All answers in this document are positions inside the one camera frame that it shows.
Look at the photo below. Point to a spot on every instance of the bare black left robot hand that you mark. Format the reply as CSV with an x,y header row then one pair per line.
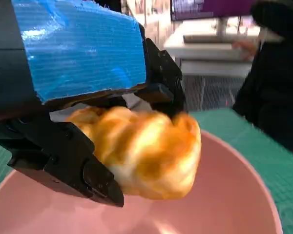
x,y
75,53

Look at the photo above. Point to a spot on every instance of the long braided toy bread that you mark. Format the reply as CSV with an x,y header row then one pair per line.
x,y
149,151

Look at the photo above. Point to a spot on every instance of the pink bowl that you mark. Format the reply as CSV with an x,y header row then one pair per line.
x,y
210,195

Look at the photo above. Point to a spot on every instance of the white desk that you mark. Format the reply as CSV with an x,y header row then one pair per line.
x,y
205,50

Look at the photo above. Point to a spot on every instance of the computer monitor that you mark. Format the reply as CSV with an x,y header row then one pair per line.
x,y
197,7

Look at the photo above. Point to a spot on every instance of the white mesh cabinet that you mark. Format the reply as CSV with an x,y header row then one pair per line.
x,y
215,92

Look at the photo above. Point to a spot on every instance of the person's hand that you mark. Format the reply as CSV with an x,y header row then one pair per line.
x,y
244,47

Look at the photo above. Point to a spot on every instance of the green cutting mat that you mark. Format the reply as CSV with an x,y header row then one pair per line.
x,y
271,158

